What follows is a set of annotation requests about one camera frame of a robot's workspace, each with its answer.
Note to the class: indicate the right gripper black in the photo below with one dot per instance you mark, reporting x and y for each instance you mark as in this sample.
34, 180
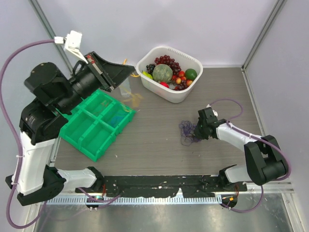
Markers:
198, 134

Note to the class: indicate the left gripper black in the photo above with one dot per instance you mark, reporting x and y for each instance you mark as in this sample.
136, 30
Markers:
109, 75

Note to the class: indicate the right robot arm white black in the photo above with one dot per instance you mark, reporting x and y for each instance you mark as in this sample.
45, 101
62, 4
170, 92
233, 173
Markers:
264, 161

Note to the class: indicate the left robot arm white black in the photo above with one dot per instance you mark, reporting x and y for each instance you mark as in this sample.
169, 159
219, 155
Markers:
42, 120

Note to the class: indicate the clear water bottle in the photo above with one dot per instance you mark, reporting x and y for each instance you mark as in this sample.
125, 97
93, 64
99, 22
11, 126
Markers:
125, 89

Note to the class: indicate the yellow banana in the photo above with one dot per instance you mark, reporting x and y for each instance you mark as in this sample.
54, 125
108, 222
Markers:
147, 75

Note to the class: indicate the white plastic basket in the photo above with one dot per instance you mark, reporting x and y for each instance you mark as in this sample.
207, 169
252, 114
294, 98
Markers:
186, 62

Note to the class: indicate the dark grape bunch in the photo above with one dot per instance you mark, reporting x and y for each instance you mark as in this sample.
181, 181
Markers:
150, 68

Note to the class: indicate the green round melon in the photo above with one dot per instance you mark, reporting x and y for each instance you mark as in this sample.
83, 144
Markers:
162, 73

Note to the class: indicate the green lime fruit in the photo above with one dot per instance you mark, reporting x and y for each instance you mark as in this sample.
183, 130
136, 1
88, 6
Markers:
190, 74

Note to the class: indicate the green compartment tray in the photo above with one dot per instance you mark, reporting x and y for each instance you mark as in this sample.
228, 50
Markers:
94, 124

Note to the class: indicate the red apple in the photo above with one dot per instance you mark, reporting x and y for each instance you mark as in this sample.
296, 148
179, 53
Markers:
164, 84

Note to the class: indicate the cherry cluster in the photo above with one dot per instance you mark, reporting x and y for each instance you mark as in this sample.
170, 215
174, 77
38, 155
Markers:
180, 82

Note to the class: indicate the red grape bunch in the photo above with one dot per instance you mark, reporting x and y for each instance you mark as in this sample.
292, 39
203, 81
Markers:
171, 62

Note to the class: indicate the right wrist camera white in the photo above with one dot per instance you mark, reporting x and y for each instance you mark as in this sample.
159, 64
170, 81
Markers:
214, 112

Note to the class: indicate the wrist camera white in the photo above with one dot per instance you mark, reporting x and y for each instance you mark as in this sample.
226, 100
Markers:
214, 112
72, 44

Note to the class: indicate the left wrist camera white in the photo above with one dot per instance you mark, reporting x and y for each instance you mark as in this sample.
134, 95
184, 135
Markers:
72, 44

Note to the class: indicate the aluminium frame rail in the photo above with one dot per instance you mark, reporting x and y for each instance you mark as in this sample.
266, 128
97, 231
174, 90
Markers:
271, 187

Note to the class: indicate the slotted white cable duct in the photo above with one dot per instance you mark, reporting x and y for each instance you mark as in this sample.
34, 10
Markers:
79, 199

